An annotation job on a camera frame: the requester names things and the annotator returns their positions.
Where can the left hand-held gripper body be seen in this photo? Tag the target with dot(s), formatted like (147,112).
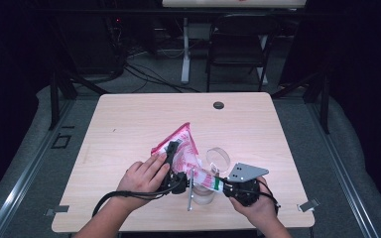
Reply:
(177,183)

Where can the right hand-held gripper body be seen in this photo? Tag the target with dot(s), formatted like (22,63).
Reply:
(244,191)

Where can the white plastic bag red print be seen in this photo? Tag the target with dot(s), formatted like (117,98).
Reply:
(187,155)

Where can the clear jar with beige lid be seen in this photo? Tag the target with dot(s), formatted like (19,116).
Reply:
(203,195)

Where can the person's right hand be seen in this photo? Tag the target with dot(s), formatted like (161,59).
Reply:
(261,211)

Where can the person's left hand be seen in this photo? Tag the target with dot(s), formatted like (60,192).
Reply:
(140,181)

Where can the black folding chair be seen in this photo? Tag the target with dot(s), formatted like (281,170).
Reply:
(241,43)

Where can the white desk with metal legs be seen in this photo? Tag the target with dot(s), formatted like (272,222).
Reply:
(231,3)

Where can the metal table corner bracket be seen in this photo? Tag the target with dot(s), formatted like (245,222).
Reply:
(58,209)
(308,205)

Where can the metal floor rail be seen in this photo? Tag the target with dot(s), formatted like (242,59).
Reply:
(23,178)
(344,172)

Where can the black metal stand frame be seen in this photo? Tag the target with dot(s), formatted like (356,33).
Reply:
(325,105)
(55,99)

